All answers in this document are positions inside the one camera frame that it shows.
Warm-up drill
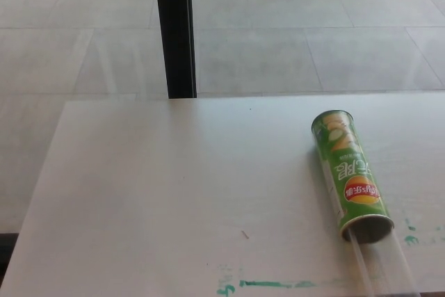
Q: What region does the clear plastic chips tray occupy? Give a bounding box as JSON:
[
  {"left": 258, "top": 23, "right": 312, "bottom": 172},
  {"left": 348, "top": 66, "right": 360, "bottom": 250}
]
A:
[{"left": 347, "top": 227, "right": 422, "bottom": 297}]

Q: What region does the black vertical post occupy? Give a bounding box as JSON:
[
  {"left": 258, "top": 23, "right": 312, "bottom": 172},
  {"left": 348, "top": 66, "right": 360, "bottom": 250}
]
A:
[{"left": 153, "top": 0, "right": 199, "bottom": 99}]

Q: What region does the green chips can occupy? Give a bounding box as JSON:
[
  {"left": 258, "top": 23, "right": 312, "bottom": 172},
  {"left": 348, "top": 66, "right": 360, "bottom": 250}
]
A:
[{"left": 310, "top": 109, "right": 395, "bottom": 245}]

